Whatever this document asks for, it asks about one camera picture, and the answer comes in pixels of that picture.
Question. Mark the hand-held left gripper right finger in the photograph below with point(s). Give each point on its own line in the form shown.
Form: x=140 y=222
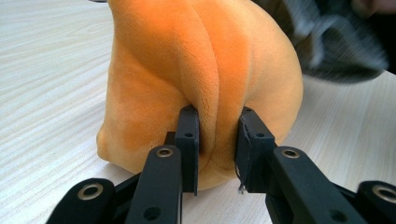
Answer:
x=255 y=155

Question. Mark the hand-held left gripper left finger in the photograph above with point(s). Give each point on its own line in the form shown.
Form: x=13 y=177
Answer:
x=186 y=149

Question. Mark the orange plush toy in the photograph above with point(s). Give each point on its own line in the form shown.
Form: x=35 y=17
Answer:
x=174 y=62

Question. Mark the grey towel cloth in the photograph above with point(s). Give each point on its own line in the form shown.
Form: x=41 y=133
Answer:
x=336 y=46

